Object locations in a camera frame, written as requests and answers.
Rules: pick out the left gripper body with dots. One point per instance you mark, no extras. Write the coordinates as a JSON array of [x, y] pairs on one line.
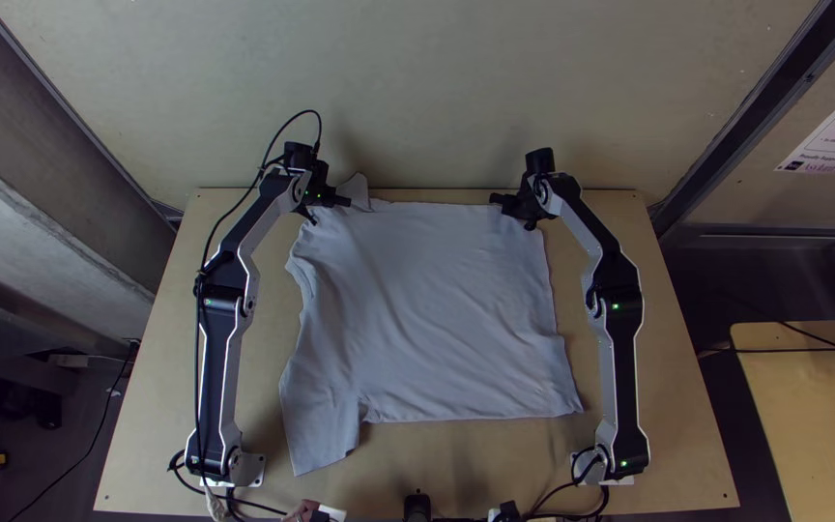
[[322, 181]]

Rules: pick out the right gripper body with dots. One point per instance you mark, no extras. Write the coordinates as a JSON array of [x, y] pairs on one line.
[[520, 204]]

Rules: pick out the grey t-shirt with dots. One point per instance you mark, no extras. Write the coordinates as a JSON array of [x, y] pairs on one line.
[[425, 312]]

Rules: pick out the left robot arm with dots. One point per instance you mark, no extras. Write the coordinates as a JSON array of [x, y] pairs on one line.
[[220, 341]]

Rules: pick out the pale wooden side table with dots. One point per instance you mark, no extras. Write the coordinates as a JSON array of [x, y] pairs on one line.
[[809, 435]]

